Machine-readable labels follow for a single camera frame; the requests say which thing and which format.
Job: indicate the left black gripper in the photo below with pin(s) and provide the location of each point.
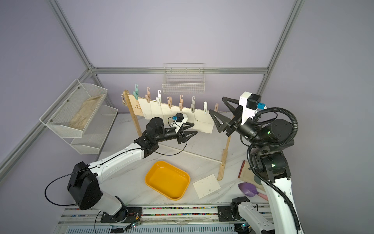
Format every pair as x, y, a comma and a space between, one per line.
183, 137

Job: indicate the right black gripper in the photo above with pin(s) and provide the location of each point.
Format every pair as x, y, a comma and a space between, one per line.
229, 124

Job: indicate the white postcard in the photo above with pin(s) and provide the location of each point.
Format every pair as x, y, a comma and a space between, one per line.
206, 186
156, 110
146, 108
176, 110
203, 122
190, 115
166, 113

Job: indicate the pink clothespin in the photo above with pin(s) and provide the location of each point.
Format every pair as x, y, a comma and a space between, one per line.
169, 101
148, 95
181, 103
216, 107

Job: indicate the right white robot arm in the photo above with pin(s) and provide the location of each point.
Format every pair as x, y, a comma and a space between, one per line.
269, 130

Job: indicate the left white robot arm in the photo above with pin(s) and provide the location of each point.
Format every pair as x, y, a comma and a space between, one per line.
85, 179

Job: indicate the yellow plastic tray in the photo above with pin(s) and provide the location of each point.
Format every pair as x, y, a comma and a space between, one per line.
168, 180

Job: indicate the green clothespin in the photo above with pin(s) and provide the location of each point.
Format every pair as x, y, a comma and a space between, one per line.
136, 92

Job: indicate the purple pink scoop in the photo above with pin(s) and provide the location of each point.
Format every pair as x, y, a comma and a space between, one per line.
250, 190

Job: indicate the beige glove in shelf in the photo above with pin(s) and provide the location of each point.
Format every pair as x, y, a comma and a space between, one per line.
81, 118

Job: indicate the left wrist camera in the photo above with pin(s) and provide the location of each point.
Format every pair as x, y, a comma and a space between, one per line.
178, 117

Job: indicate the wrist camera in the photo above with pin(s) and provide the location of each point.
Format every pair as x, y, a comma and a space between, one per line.
178, 117
254, 102

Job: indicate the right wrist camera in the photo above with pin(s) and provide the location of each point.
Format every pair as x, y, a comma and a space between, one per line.
254, 102

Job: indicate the white wire basket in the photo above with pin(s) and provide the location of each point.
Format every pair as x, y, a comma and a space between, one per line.
184, 78

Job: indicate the wooden string rack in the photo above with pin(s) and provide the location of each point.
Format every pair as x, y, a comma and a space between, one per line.
126, 101

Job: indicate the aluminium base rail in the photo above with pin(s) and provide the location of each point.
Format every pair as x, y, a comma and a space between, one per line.
155, 219

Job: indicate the white mesh wall shelf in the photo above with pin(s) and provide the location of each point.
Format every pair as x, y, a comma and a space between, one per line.
91, 139

